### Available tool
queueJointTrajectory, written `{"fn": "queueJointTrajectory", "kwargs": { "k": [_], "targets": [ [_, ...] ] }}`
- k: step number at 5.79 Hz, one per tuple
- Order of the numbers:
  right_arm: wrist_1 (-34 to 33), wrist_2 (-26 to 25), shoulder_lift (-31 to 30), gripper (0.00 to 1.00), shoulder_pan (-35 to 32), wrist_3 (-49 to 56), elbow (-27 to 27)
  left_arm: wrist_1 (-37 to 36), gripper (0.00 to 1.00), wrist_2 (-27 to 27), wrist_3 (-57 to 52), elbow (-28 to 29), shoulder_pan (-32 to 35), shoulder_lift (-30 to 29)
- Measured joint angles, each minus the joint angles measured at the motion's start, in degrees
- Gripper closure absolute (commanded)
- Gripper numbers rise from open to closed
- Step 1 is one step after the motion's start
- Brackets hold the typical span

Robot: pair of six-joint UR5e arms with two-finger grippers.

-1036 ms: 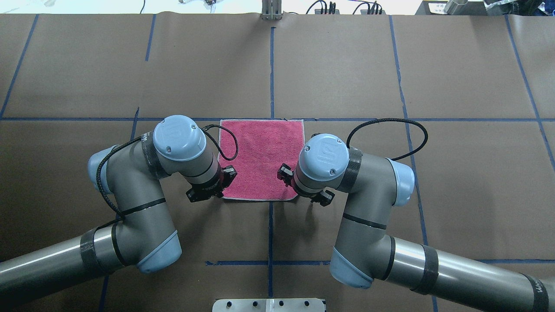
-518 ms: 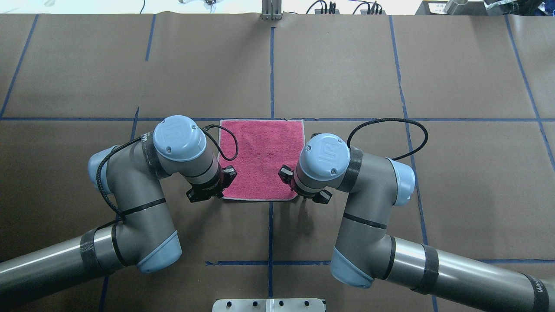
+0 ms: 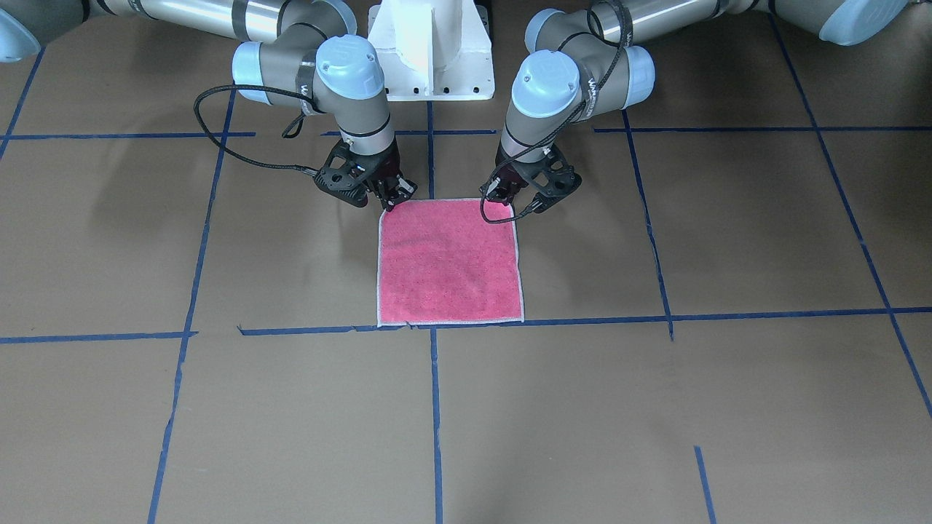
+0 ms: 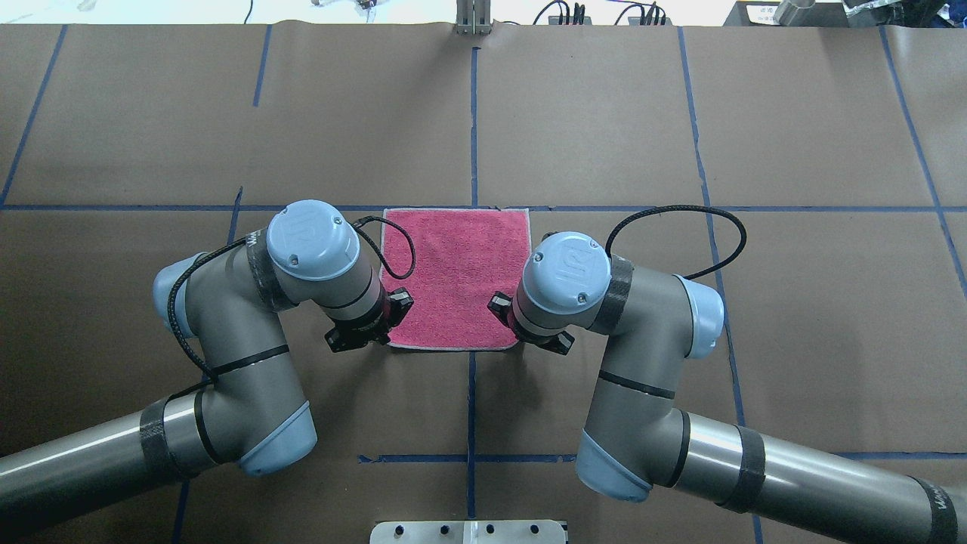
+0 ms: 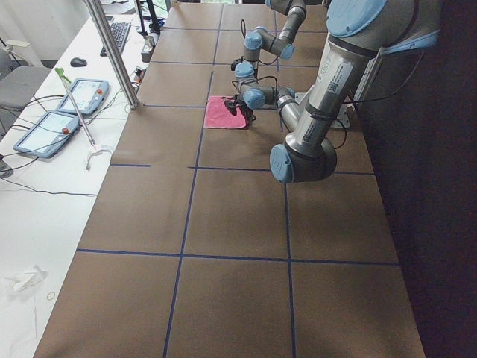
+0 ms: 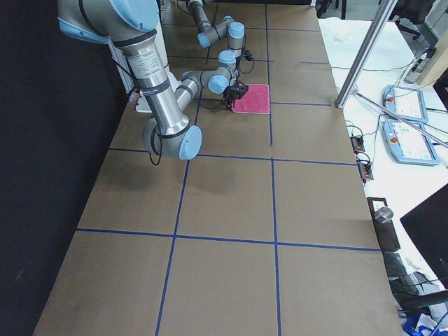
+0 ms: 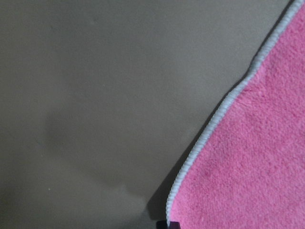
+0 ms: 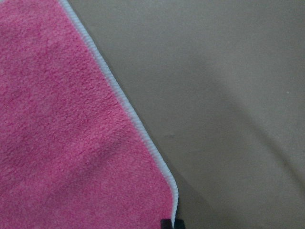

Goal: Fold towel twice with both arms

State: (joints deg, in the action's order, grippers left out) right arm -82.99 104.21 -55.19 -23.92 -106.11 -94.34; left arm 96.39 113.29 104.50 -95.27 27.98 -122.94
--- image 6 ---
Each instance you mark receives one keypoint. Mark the pink and grey towel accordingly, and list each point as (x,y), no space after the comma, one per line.
(255,101)

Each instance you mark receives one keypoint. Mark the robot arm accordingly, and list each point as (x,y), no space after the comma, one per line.
(225,78)
(132,26)

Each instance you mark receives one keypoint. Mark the orange black connector box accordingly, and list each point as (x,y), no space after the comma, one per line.
(357,143)

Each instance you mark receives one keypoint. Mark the metal grabber stick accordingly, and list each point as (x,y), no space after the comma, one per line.
(397,117)

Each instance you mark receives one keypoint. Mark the far teach pendant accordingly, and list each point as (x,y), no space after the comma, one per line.
(405,102)

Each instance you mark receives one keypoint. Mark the teach pendant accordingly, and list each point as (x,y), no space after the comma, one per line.
(405,102)
(408,146)

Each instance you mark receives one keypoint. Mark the near teach pendant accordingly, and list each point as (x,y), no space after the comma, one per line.
(408,146)

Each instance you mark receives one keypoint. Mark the black tray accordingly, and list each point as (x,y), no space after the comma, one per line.
(386,234)

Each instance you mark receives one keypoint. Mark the metal cylinder weight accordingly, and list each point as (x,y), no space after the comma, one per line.
(383,215)

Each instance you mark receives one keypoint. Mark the black monitor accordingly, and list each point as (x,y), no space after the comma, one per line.
(426,226)

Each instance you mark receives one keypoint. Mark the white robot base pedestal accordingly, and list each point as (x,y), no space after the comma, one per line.
(159,44)

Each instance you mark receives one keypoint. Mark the aluminium frame post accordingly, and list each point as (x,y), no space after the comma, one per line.
(380,18)

